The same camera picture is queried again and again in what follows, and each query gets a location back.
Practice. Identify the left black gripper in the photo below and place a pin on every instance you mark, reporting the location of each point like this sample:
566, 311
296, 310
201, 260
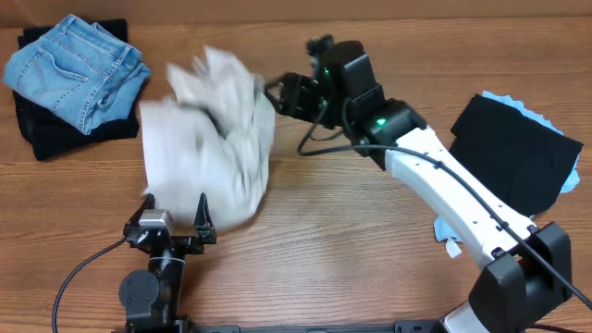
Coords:
195, 245

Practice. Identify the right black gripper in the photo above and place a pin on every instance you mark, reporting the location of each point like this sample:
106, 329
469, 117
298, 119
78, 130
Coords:
294, 93

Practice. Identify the beige khaki shorts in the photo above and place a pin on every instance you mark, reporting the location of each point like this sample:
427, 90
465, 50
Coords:
214, 137

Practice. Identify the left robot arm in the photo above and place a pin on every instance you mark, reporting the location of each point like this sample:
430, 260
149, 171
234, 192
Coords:
151, 296

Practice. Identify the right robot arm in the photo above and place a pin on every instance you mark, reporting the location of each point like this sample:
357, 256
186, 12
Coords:
525, 270

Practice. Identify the folded black garment left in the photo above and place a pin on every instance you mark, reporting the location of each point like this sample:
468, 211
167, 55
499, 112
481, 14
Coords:
51, 136

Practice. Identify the folded blue denim jeans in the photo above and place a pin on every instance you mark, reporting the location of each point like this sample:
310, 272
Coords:
80, 72

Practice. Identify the light blue printed shirt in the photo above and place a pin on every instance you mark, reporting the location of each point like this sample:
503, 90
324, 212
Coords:
569, 176

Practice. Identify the black garment right pile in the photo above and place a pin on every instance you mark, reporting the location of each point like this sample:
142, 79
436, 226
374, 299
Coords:
513, 152

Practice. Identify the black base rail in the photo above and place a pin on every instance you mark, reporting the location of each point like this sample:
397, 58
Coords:
305, 329

